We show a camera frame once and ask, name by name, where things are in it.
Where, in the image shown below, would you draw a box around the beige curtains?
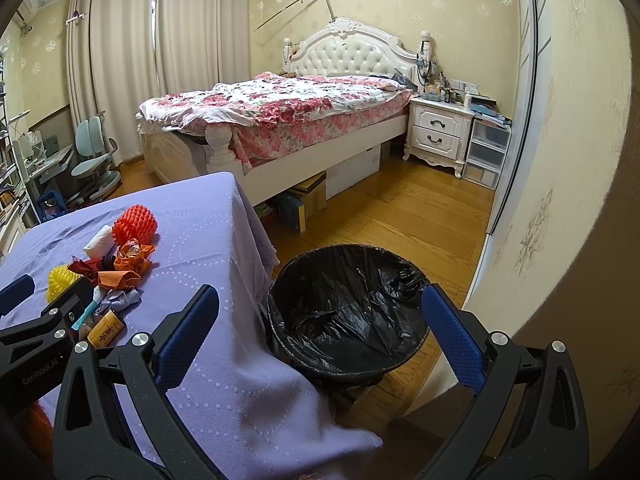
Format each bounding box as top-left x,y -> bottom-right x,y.
66,0 -> 250,162

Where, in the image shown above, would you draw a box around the light green desk chair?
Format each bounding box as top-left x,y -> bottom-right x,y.
66,112 -> 122,206

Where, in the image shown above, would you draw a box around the bookshelf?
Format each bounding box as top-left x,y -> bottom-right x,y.
1,54 -> 39,260

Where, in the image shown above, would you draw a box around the purple tablecloth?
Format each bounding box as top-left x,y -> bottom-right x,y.
1,172 -> 382,479

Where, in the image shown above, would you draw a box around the white storage box under bed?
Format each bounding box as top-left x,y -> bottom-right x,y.
326,144 -> 381,200

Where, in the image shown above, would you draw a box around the teal white tube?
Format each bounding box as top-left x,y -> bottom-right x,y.
72,286 -> 105,332

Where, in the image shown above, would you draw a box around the sliding wardrobe door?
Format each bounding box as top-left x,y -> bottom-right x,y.
488,0 -> 551,236

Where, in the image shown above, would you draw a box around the orange wrapper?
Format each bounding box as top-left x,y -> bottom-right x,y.
114,238 -> 155,276

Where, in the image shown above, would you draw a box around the plastic drawer unit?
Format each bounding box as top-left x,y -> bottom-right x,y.
462,115 -> 511,191

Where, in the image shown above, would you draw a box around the floral pink quilt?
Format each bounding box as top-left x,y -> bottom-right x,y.
138,72 -> 412,174

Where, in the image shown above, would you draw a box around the white bed frame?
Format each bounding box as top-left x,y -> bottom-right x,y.
137,18 -> 419,205

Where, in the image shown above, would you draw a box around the cardboard box under bed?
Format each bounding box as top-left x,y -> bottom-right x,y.
278,172 -> 326,233

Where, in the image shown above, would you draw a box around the white nightstand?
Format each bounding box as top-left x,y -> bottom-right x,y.
402,96 -> 474,179

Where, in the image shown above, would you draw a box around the black lined trash bin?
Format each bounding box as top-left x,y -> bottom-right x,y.
266,244 -> 431,391

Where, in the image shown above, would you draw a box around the white paper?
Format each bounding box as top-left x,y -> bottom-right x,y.
96,288 -> 141,315

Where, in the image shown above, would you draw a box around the orange paper piece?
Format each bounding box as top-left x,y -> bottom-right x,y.
98,270 -> 141,290

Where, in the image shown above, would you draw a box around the study desk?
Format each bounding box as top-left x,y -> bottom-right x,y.
11,134 -> 75,223

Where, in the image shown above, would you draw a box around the yellow foam fruit net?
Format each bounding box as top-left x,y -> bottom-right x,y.
46,264 -> 80,304

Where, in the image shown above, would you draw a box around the white tissue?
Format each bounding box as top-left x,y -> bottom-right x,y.
84,226 -> 115,259

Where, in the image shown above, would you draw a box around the metal rod over bed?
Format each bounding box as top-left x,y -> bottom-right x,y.
252,0 -> 338,33

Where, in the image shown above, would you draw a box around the red foam fruit net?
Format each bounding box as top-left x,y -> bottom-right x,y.
112,205 -> 157,246

